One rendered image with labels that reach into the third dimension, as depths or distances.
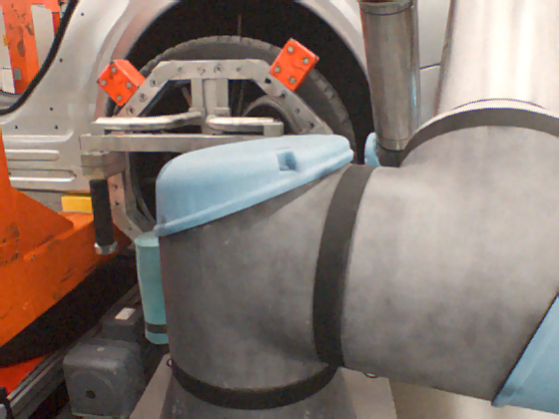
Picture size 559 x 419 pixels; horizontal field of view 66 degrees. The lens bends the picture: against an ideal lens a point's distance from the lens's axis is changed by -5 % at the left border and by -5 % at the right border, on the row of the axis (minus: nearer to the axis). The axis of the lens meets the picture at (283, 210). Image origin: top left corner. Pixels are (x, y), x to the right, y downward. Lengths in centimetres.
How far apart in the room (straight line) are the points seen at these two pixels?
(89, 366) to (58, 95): 79
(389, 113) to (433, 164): 46
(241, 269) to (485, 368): 12
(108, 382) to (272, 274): 104
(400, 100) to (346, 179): 46
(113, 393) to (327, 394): 99
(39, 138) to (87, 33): 36
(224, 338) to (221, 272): 4
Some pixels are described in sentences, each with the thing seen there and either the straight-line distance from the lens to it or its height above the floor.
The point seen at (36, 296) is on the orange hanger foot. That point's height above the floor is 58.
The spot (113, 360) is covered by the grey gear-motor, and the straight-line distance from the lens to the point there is 123.
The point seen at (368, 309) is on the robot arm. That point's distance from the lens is 21.
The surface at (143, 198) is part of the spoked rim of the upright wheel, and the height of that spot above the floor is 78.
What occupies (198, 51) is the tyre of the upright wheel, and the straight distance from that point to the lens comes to 112.
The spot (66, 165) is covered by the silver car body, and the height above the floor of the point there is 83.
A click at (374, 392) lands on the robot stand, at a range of 43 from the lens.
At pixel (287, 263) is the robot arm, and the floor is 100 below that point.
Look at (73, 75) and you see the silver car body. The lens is 146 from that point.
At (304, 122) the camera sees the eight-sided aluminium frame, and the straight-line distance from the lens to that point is 98.
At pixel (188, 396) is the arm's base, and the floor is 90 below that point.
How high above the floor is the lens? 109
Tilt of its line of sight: 17 degrees down
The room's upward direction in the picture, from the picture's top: straight up
